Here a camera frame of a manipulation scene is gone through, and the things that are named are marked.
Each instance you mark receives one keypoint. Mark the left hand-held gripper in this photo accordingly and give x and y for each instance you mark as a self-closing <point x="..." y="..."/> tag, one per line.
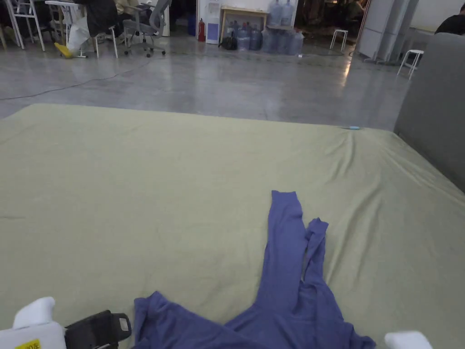
<point x="32" y="332"/>

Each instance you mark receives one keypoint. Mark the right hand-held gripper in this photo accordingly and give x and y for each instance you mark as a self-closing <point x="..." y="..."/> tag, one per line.
<point x="407" y="341"/>

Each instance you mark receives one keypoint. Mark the blue long-sleeved garment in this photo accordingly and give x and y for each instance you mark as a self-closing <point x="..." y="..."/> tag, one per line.
<point x="287" y="291"/>

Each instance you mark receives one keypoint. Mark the bed with pale green sheet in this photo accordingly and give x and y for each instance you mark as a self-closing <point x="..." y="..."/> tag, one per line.
<point x="145" y="189"/>

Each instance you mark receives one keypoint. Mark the small light blue object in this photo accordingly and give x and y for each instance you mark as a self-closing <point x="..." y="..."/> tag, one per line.
<point x="351" y="127"/>

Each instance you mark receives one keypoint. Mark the grey padded headboard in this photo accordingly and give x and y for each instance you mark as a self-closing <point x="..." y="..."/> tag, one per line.
<point x="432" y="109"/>

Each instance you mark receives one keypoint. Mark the white bag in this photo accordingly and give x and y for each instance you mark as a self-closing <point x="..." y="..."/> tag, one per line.
<point x="77" y="34"/>

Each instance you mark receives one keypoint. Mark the black bag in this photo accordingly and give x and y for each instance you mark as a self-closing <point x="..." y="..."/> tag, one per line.
<point x="229" y="43"/>

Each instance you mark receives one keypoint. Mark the red fire extinguisher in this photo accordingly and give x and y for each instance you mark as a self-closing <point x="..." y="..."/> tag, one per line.
<point x="201" y="31"/>

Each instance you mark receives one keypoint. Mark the white water dispenser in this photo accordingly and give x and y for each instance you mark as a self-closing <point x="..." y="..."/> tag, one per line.
<point x="213" y="25"/>

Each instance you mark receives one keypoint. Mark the group of water bottles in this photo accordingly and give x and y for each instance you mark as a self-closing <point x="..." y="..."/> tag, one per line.
<point x="279" y="40"/>

